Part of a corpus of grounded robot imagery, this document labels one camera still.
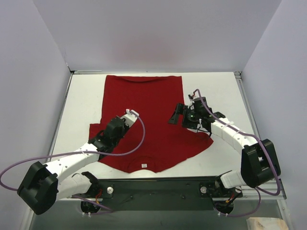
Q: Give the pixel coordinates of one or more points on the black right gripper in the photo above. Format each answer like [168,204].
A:
[183,115]

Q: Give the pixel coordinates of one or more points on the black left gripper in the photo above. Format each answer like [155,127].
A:
[121,123]

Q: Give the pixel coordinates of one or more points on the red t-shirt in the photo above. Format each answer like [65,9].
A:
[155,99]

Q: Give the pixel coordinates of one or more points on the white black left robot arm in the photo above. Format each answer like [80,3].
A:
[44,184]

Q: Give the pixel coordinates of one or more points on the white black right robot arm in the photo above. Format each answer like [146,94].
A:
[259,162]

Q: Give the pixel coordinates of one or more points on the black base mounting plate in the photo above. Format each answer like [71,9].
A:
[160,194]

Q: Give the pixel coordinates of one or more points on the beige tissue pack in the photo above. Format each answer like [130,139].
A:
[257,223]

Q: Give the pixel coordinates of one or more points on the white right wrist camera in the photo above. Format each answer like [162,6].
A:
[191,98]

